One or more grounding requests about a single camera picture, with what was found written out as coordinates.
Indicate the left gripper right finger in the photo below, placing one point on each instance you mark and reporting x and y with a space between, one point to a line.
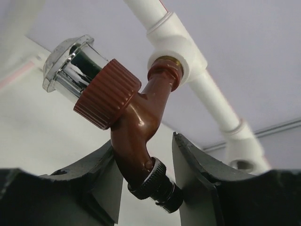
218 195

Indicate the white pipe frame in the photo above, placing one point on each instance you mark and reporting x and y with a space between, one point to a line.
169 38

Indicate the brown water faucet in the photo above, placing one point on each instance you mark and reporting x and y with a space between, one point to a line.
109 96

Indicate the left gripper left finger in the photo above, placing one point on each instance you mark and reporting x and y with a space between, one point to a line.
85 193

